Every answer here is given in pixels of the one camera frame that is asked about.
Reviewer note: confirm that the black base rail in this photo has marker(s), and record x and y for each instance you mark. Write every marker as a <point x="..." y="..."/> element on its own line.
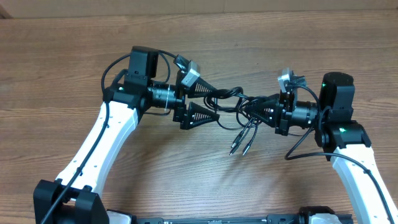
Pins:
<point x="311" y="214"/>

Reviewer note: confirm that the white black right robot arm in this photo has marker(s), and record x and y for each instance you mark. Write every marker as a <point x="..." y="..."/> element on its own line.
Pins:
<point x="344" y="141"/>

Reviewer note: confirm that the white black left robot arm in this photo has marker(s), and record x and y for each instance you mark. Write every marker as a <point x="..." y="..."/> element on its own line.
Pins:
<point x="75" y="194"/>

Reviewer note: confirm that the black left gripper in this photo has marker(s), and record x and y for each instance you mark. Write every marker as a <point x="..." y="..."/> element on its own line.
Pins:
<point x="180" y="116"/>

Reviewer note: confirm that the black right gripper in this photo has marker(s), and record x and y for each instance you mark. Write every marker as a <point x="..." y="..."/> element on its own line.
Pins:
<point x="273" y="116"/>

